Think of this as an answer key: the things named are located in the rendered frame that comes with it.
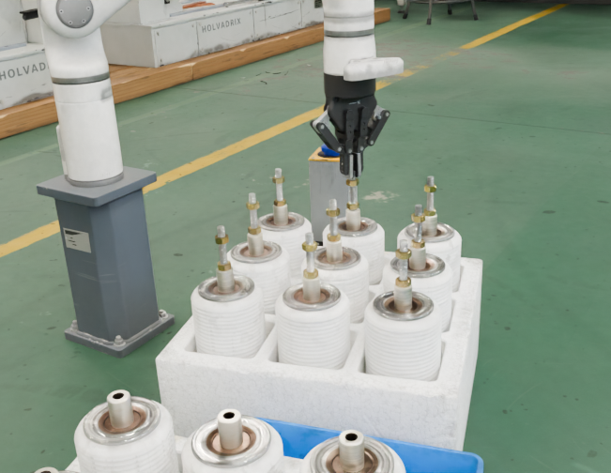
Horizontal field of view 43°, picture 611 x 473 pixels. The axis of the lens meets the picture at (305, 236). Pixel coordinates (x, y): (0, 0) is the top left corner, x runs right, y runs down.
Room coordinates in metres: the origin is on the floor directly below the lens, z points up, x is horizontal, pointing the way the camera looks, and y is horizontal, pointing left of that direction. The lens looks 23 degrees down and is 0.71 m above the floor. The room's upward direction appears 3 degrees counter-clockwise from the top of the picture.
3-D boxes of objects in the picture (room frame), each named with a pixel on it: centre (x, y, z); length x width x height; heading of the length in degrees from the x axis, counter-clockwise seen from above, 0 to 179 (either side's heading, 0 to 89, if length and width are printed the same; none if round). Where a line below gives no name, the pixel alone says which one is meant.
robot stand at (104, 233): (1.25, 0.35, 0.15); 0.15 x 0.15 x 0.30; 56
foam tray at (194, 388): (0.99, -0.04, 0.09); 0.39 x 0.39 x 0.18; 73
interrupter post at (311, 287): (0.87, -0.01, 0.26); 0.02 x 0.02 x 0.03
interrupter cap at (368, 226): (1.10, -0.08, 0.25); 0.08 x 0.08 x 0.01
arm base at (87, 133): (1.25, 0.35, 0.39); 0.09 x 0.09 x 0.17; 56
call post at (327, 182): (1.29, -0.05, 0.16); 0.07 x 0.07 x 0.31; 73
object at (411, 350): (0.84, -0.12, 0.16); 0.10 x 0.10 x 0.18
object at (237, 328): (0.91, 0.11, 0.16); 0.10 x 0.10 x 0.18
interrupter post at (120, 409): (0.63, 0.19, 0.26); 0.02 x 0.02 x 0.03
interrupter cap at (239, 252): (1.02, 0.07, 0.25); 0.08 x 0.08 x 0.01
